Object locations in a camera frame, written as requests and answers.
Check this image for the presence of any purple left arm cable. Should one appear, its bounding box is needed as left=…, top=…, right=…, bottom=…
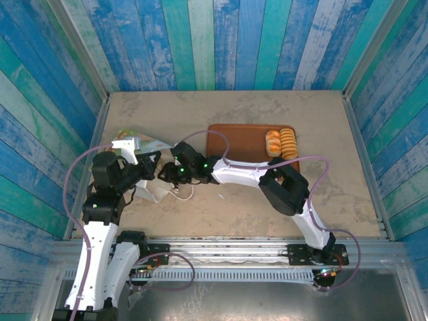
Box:
left=62, top=143, right=114, bottom=314

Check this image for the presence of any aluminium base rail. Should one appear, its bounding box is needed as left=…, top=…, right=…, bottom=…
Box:
left=51, top=237, right=407, bottom=268

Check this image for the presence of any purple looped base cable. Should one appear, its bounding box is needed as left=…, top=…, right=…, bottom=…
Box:
left=128, top=250, right=197, bottom=292

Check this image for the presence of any wide black mount plate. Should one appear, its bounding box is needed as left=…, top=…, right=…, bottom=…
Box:
left=286, top=243, right=349, bottom=267

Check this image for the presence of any steel lower shelf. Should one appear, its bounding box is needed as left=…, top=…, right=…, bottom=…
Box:
left=33, top=267, right=415, bottom=321

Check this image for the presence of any white paper bag picnic print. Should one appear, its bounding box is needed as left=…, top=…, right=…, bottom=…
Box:
left=112, top=128, right=195, bottom=204

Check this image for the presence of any white slotted cable duct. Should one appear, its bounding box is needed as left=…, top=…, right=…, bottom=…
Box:
left=63, top=269, right=317, bottom=284

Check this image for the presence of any brown plastic tray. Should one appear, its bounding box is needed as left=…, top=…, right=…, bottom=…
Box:
left=205, top=123, right=301, bottom=177

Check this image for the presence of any aluminium side rail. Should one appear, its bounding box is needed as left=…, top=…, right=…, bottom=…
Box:
left=62, top=95, right=112, bottom=241
left=342, top=93, right=396, bottom=241

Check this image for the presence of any small black mount plate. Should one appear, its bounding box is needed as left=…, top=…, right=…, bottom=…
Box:
left=145, top=243, right=171, bottom=265

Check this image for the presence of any ridged golden fake bread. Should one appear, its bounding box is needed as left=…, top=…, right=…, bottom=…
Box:
left=279, top=127, right=299, bottom=161

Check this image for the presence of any aluminium corner post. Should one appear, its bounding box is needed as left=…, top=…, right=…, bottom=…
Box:
left=46, top=0, right=111, bottom=101
left=342, top=0, right=411, bottom=100

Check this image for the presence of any twisted orange fake bread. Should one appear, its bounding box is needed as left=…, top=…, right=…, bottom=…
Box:
left=265, top=129, right=282, bottom=157

